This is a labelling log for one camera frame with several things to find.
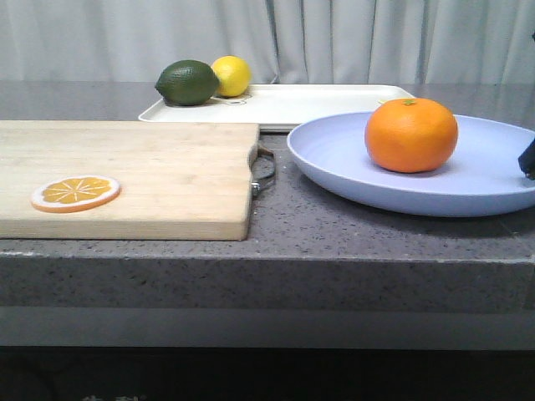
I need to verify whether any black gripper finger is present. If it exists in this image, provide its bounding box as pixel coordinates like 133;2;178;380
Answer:
517;140;535;180

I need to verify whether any light blue plate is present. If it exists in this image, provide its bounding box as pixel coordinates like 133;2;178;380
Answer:
288;113;534;217

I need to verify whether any orange fruit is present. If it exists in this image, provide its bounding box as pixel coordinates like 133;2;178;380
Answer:
364;98;458;173

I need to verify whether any cream white tray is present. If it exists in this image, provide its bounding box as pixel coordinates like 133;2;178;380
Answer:
139;84;412;133

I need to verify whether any grey curtain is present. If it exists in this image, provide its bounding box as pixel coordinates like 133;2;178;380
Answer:
1;1;534;84

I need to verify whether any yellow lemon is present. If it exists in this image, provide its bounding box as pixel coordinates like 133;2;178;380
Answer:
211;55;252;98

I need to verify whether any green lime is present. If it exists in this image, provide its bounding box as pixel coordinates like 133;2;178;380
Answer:
155;59;220;106

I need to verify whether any orange slice toy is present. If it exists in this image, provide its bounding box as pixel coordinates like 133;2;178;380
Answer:
30;175;121;213

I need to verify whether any wooden cutting board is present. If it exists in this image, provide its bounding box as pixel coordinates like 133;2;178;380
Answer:
1;120;259;241

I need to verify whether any metal cutting board handle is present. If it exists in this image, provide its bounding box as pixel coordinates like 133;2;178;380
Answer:
250;143;276;197

